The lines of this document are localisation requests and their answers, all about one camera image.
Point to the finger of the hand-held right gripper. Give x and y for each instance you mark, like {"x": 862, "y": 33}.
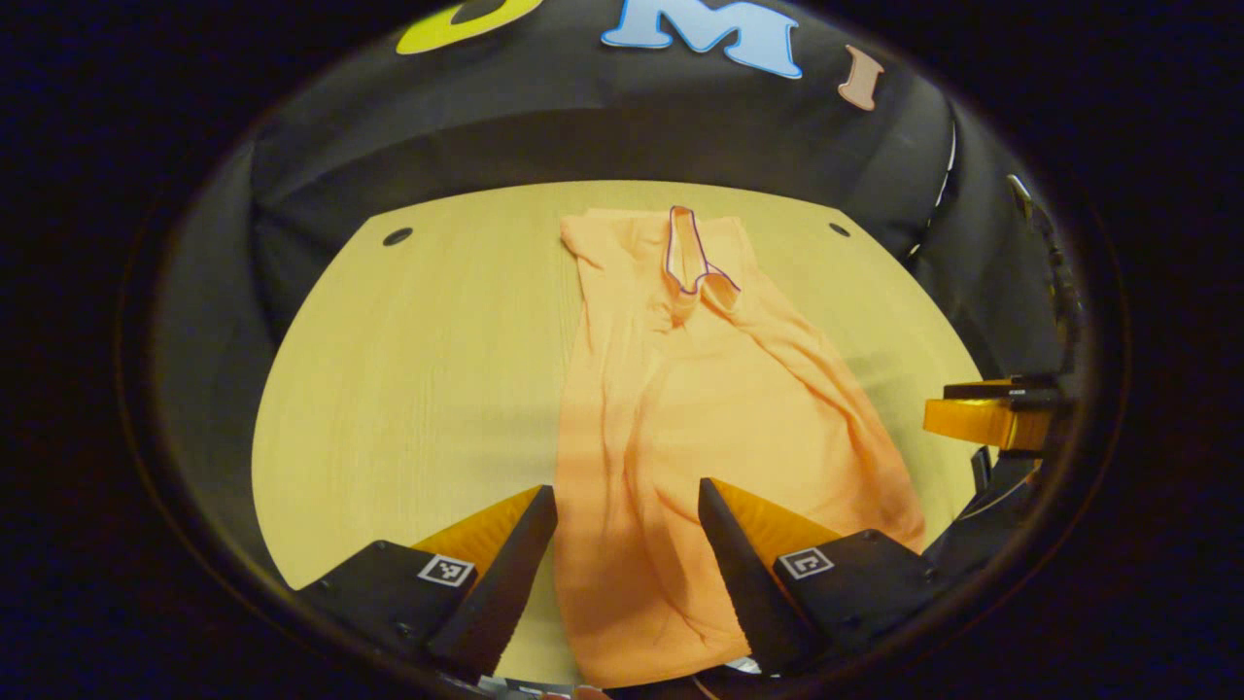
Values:
{"x": 982, "y": 423}

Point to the black backdrop cloth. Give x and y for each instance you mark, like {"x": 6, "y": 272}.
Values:
{"x": 603, "y": 126}

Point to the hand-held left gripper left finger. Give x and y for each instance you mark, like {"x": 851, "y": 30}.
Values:
{"x": 510, "y": 574}

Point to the orange T-shirt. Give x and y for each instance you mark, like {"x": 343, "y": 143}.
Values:
{"x": 680, "y": 408}

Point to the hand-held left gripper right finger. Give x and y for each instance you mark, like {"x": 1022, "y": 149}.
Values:
{"x": 743, "y": 574}

